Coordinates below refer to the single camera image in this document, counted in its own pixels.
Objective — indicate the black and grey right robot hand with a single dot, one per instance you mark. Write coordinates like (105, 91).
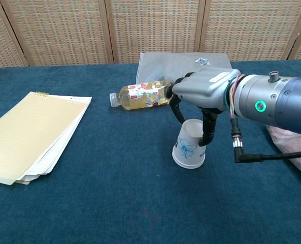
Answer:
(203, 86)

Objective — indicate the white paper cup blue flower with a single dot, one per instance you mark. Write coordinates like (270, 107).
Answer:
(188, 166)
(188, 150)

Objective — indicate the grey and blue right robot arm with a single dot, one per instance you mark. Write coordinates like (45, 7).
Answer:
(279, 101)

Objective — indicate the grey padded mailer bag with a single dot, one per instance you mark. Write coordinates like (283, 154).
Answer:
(165, 64)

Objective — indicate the clear bottle with yellow drink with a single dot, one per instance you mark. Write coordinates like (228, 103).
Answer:
(142, 97)

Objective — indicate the blue table cloth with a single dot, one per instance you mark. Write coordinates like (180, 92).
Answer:
(114, 203)

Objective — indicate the yellow lined spiral notepad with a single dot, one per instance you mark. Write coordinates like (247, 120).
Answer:
(31, 134)

